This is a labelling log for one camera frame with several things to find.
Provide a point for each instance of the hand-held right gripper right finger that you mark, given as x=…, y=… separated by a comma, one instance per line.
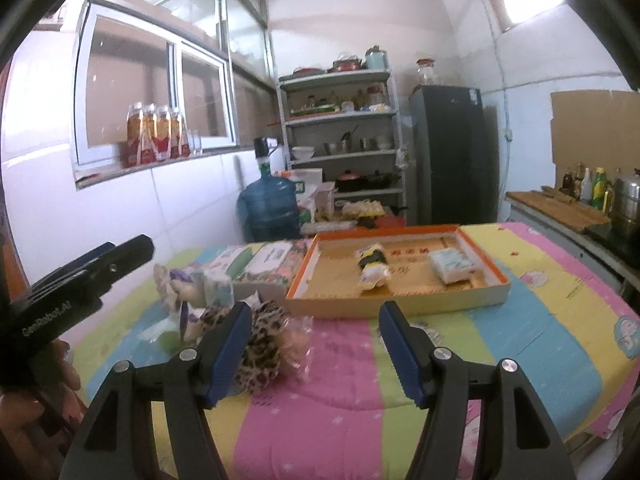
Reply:
x=400, y=355

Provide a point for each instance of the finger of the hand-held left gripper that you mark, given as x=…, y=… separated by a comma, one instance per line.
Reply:
x=82, y=258
x=120, y=260

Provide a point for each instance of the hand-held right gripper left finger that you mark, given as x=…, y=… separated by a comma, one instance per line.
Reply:
x=227, y=360

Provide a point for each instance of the bagged leopard print doll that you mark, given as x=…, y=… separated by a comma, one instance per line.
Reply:
x=265, y=340

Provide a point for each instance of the dark purple patterned packet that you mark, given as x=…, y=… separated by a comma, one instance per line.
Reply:
x=187, y=325

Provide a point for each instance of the purple white plush doll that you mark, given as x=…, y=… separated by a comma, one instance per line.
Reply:
x=175, y=290

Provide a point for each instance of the orange cardboard box tray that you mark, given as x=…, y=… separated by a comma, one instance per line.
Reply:
x=410, y=280

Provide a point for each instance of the black yellow plush toy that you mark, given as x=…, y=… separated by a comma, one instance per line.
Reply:
x=372, y=260

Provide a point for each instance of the person's left hand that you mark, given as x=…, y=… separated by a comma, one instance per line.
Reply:
x=67, y=370

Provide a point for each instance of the white tissue pack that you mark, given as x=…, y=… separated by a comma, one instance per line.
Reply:
x=450, y=267

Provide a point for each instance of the floral cardboard box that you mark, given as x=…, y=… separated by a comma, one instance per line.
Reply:
x=280, y=265

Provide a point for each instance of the colourful striped blanket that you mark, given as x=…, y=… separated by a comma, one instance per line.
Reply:
x=525, y=310

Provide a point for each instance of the red plastic basin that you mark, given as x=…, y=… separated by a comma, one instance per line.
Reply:
x=390, y=222

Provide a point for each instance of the clear glass cup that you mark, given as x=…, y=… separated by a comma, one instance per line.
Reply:
x=195, y=142

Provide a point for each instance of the blue water jug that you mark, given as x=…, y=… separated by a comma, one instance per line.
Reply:
x=270, y=210

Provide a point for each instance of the sliding window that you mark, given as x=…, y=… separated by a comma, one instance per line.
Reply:
x=175, y=100

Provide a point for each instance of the black pan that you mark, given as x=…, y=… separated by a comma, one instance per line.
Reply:
x=382, y=180

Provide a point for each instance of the white flour bag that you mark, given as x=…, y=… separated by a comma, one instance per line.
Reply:
x=306, y=185

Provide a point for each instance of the grey kitchen counter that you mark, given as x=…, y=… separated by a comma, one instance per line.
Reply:
x=560, y=240

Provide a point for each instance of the black refrigerator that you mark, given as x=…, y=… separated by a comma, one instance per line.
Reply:
x=450, y=160

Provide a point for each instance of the white bowl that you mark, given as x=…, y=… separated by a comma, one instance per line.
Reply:
x=303, y=153

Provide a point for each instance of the wooden cutting board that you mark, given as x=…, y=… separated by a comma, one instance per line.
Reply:
x=560, y=210

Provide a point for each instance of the black induction cooker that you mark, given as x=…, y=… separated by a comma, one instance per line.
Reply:
x=607, y=235

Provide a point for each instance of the dark sauce bottle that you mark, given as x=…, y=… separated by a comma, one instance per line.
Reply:
x=568, y=184

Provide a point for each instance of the grey metal shelf rack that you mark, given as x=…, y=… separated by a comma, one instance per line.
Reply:
x=345, y=119

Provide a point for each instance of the brown sauce bottle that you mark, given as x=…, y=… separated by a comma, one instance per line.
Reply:
x=579, y=180

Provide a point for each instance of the white plastic bottle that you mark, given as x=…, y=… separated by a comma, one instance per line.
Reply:
x=587, y=187

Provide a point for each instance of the green plastic bottle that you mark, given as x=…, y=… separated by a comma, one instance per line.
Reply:
x=600, y=190

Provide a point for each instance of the yellow oil bottle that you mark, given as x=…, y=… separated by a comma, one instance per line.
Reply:
x=609, y=200

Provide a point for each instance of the steel pot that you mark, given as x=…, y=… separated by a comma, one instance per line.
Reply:
x=627, y=205

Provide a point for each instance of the glass jar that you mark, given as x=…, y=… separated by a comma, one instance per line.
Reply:
x=426, y=75

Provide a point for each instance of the cardboard sheet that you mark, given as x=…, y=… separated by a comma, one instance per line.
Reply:
x=590, y=130

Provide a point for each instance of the red pot with glass lid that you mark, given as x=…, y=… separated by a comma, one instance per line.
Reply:
x=345, y=64

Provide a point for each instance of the teal canister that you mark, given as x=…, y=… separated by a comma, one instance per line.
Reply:
x=377, y=59

